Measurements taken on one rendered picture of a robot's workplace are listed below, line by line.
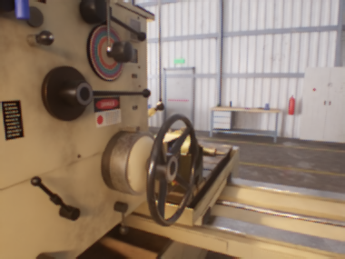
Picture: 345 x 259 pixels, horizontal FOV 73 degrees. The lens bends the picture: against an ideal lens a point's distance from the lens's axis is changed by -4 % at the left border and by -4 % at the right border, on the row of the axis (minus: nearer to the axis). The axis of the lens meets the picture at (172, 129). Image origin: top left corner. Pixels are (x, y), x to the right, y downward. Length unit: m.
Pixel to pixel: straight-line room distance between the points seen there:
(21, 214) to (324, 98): 7.36
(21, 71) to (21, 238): 0.39
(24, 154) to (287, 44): 7.88
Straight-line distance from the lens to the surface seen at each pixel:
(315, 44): 8.20
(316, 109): 7.57
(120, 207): 0.93
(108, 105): 0.84
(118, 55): 0.77
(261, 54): 8.15
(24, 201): 0.68
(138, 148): 0.81
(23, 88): 0.64
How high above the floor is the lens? 1.59
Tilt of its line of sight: 10 degrees down
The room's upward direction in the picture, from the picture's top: straight up
